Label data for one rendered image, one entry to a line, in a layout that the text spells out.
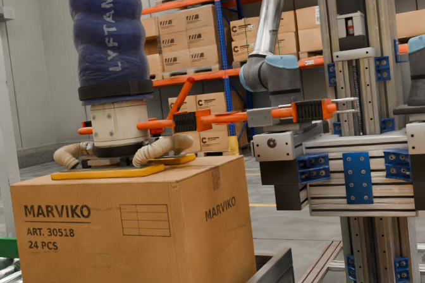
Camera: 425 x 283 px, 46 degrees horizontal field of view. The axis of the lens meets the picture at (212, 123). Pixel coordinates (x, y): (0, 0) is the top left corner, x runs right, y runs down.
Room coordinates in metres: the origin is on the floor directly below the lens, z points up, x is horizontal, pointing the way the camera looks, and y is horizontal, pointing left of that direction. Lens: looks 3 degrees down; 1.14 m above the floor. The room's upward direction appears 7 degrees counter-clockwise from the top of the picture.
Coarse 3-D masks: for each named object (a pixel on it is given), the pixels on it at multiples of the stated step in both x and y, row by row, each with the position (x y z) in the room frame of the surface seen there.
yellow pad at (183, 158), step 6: (168, 156) 1.54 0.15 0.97; (174, 156) 1.53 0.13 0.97; (180, 156) 1.55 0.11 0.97; (186, 156) 1.54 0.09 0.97; (192, 156) 1.57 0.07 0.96; (150, 162) 1.55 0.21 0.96; (156, 162) 1.54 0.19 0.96; (162, 162) 1.53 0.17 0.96; (168, 162) 1.52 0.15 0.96; (174, 162) 1.51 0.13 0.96; (180, 162) 1.50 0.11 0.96
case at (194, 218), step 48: (48, 192) 1.43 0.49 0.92; (96, 192) 1.34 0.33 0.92; (144, 192) 1.27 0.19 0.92; (192, 192) 1.27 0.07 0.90; (240, 192) 1.52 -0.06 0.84; (48, 240) 1.44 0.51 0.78; (96, 240) 1.35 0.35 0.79; (144, 240) 1.28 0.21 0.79; (192, 240) 1.25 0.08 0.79; (240, 240) 1.49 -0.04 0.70
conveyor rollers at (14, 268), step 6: (0, 258) 2.17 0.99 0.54; (6, 258) 2.19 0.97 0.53; (12, 258) 2.13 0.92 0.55; (0, 264) 2.07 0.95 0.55; (6, 264) 2.08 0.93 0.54; (12, 264) 2.10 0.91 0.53; (18, 264) 2.04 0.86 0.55; (0, 270) 1.97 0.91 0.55; (6, 270) 1.98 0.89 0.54; (12, 270) 2.00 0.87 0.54; (18, 270) 1.94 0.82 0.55; (0, 276) 1.94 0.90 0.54; (6, 276) 1.89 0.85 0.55; (12, 276) 1.90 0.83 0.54; (18, 276) 1.91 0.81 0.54; (0, 282) 1.84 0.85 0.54; (6, 282) 1.86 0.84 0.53; (12, 282) 1.81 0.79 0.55; (18, 282) 1.81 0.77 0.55
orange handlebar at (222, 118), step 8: (328, 104) 1.24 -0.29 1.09; (224, 112) 1.38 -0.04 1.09; (232, 112) 1.35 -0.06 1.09; (240, 112) 1.37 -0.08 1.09; (272, 112) 1.29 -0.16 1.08; (280, 112) 1.28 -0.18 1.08; (288, 112) 1.27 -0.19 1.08; (328, 112) 1.23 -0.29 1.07; (152, 120) 1.75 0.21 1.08; (160, 120) 1.49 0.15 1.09; (168, 120) 1.43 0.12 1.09; (200, 120) 1.38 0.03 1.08; (208, 120) 1.37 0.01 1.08; (216, 120) 1.36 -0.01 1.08; (224, 120) 1.35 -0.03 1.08; (232, 120) 1.34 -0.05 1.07; (240, 120) 1.33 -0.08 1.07; (80, 128) 1.58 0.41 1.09; (88, 128) 1.56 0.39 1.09; (144, 128) 1.47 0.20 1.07; (152, 128) 1.46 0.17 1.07
